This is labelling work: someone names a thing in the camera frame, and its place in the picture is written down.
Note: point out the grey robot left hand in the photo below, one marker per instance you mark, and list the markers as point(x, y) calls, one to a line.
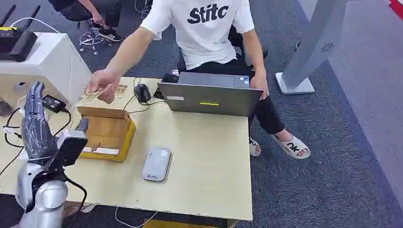
point(36, 132)

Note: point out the person's left hand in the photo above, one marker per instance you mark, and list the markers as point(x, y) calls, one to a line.
point(259, 82)

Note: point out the person's right hand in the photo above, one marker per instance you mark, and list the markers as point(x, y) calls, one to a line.
point(102, 82)

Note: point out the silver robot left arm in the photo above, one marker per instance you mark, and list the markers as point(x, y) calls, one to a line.
point(47, 195)

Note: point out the black power adapter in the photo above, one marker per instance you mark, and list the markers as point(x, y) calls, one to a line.
point(53, 103)

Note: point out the black computer mouse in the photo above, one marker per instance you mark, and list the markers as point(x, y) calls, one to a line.
point(142, 92)

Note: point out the metal chair base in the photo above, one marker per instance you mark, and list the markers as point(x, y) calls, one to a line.
point(89, 39)

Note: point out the wooden card box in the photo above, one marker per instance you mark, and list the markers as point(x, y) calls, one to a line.
point(108, 132)

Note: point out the white cabinet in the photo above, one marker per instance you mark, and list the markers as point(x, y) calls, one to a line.
point(53, 67)

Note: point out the grey laptop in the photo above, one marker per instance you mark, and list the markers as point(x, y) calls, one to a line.
point(209, 99)

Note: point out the black keypad device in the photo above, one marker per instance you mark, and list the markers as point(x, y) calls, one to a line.
point(167, 80)

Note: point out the white card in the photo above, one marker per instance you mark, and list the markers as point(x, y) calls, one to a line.
point(102, 150)

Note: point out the standing person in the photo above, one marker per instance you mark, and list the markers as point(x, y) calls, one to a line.
point(94, 11)

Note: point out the person in chair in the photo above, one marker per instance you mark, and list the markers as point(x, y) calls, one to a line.
point(204, 34)

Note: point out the black router with antennas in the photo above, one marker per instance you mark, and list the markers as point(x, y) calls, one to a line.
point(17, 44)

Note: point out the grey card reader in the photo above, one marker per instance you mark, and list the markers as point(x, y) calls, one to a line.
point(156, 164)

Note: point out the pale wooden desk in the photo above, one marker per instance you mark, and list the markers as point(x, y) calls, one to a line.
point(195, 157)

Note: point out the grey stand post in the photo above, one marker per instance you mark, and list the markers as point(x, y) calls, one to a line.
point(310, 47)

